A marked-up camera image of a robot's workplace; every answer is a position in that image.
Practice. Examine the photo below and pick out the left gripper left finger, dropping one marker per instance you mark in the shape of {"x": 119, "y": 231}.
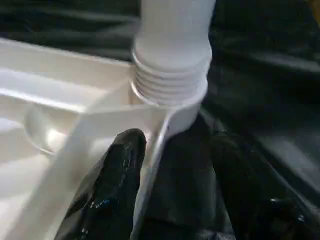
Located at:
{"x": 105, "y": 195}

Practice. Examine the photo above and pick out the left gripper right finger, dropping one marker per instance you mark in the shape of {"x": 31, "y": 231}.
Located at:
{"x": 260, "y": 200}

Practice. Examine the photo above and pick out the white plastic table top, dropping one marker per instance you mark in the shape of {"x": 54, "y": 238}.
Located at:
{"x": 50, "y": 110}

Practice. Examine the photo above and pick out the white plastic table leg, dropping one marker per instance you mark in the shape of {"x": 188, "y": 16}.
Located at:
{"x": 175, "y": 45}

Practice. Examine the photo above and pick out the black plastic mat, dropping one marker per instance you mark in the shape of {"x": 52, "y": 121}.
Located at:
{"x": 270, "y": 100}

